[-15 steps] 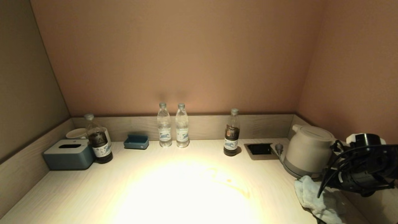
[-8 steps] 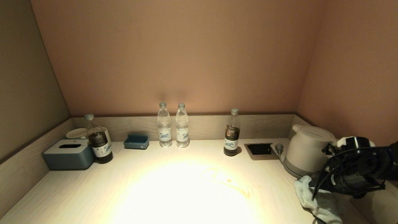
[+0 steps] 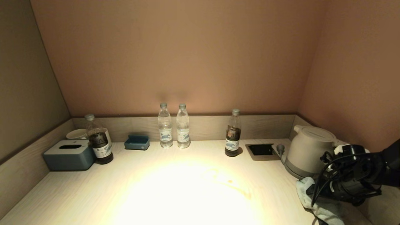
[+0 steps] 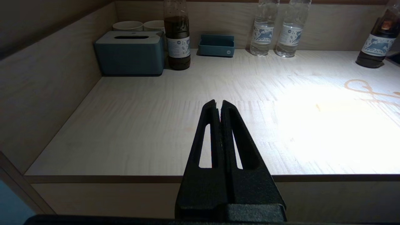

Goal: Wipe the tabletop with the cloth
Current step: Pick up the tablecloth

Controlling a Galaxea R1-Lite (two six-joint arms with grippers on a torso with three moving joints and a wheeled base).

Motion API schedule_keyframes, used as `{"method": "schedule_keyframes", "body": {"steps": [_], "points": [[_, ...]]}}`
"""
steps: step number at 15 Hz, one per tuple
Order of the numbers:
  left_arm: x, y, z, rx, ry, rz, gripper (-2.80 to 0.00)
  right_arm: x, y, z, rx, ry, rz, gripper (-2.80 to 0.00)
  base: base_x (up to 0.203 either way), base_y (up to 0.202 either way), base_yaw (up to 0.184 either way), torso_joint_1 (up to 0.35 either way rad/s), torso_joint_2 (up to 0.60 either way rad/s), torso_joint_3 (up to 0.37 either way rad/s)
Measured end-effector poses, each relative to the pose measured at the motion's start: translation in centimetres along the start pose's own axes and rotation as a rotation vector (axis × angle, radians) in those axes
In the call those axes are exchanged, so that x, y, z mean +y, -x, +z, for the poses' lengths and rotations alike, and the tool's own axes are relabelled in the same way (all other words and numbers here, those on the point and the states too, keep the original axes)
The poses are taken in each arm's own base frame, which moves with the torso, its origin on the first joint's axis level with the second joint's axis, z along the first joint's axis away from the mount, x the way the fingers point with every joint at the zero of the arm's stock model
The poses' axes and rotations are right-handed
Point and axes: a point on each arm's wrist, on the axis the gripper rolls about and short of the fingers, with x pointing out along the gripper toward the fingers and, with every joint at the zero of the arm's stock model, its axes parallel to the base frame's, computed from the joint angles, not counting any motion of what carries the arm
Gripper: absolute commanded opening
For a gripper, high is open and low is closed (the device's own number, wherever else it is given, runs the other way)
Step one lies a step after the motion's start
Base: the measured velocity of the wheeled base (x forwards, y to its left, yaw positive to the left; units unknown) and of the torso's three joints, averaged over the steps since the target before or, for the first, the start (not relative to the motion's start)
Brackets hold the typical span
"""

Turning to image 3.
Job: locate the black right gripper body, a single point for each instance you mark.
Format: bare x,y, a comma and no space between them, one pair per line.
353,190

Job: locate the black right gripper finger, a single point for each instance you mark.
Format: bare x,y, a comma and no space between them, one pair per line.
320,197
318,187

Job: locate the light blue fluffy cloth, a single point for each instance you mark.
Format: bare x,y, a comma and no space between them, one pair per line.
325,211

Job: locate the red black right robot arm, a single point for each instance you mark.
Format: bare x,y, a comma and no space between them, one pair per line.
390,165

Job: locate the grey kettle base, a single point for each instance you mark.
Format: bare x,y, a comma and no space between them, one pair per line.
293,173

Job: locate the cream electric kettle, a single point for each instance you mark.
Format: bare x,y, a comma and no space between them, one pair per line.
307,147

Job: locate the grey kettle power plug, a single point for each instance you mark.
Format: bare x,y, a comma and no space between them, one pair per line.
280,148

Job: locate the black recessed socket box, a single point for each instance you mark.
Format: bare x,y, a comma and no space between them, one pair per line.
262,150

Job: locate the brown liquid stain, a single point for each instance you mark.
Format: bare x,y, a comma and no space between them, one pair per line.
240,189

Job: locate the half-full dark drink bottle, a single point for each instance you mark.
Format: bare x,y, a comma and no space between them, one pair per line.
232,140

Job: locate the clear water bottle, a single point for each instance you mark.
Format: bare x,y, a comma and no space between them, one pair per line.
183,131
165,131

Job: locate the small blue tray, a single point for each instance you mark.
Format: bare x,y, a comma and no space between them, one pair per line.
137,144

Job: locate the fuller dark drink bottle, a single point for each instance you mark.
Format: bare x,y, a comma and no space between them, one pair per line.
100,143

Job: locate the white ceramic cup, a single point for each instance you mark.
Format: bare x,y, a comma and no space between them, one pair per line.
76,134

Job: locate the blue grey tissue box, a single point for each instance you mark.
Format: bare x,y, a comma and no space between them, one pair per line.
68,157

